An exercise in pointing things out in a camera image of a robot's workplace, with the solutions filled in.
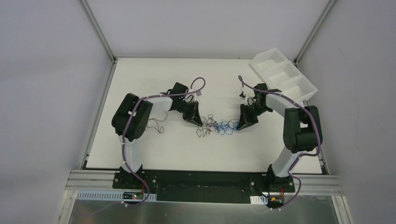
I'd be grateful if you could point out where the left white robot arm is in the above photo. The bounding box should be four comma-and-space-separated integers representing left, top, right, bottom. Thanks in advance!
111, 82, 203, 189

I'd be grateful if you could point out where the white compartment tray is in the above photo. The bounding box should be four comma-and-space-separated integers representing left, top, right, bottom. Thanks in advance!
249, 48, 318, 103

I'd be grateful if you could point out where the right white cable duct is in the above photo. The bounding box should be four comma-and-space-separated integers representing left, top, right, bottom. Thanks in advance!
250, 196, 268, 205

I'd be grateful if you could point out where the white cable duct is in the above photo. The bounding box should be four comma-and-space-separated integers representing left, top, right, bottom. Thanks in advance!
250, 196, 268, 205
76, 190, 147, 202

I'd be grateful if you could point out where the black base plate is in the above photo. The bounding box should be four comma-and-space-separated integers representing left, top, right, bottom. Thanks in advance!
112, 168, 295, 204

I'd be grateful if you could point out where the black wire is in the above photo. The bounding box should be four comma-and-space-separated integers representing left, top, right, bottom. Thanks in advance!
196, 113, 222, 139
144, 111, 169, 134

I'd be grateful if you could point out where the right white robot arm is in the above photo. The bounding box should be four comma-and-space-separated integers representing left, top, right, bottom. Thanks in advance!
237, 83, 323, 191

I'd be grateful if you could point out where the left white cable duct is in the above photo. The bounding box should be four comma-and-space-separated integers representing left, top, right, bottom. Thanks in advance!
76, 190, 147, 202

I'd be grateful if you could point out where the left corner aluminium post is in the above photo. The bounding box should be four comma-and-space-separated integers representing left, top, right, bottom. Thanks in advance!
79, 0, 116, 63

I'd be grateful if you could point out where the aluminium frame rail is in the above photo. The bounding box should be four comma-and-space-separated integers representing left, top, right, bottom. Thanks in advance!
66, 169, 345, 196

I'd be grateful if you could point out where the corner aluminium post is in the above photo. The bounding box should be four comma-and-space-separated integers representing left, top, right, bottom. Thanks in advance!
293, 0, 338, 68
79, 0, 116, 63

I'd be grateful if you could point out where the right corner aluminium post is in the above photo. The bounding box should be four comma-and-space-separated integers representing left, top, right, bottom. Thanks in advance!
293, 0, 338, 68

